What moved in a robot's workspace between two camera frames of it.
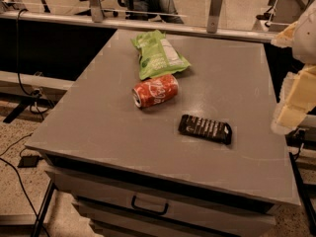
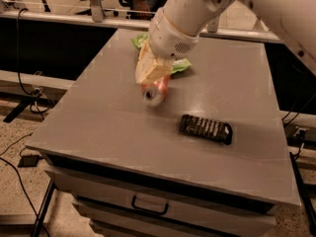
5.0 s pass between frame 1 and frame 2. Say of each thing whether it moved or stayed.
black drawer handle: stayed
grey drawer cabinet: stayed
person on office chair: stayed
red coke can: moved
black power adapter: stayed
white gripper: moved
